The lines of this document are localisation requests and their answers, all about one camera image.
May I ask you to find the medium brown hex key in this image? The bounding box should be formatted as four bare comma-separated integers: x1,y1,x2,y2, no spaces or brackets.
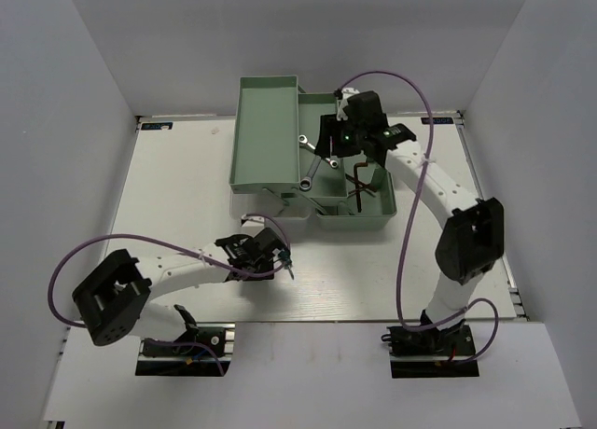
347,172,374,204

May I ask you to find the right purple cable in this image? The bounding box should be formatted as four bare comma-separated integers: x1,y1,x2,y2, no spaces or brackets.
335,69,499,366

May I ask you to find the large brown hex key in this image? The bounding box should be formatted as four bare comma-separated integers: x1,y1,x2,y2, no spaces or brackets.
353,161,368,213

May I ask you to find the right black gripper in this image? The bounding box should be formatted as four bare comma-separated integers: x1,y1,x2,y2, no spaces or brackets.
314,114,367,159

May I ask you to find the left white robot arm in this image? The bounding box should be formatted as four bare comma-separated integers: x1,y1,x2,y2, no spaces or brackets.
72,228,291,353

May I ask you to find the right green stubby screwdriver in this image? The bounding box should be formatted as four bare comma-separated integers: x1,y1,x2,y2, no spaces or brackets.
278,250,295,280

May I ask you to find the right blue label sticker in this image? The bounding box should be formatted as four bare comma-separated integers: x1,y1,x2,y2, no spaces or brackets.
421,117,454,125

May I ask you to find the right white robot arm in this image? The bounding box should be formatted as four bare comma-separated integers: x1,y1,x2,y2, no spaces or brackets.
314,89,504,353

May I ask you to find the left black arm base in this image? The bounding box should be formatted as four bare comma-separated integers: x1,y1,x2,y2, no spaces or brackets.
135,305,231,378

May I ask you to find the left blue label sticker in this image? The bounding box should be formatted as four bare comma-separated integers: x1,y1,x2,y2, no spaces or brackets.
141,122,174,131

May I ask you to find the green plastic toolbox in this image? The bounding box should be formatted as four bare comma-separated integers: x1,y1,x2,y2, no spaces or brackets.
229,76,397,231

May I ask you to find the small silver wrench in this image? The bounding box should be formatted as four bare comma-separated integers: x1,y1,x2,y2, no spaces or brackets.
298,133,340,169

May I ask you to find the large silver ratchet wrench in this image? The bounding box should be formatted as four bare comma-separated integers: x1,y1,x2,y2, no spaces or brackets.
299,156,322,191

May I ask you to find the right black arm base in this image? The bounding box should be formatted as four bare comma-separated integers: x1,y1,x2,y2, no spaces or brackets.
381,321,479,379

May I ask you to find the thin brown hex key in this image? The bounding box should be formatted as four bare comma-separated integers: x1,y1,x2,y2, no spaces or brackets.
347,174,382,201

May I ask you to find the blue label sticker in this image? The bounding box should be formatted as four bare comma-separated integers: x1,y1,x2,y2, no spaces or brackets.
421,117,454,125
141,122,174,131

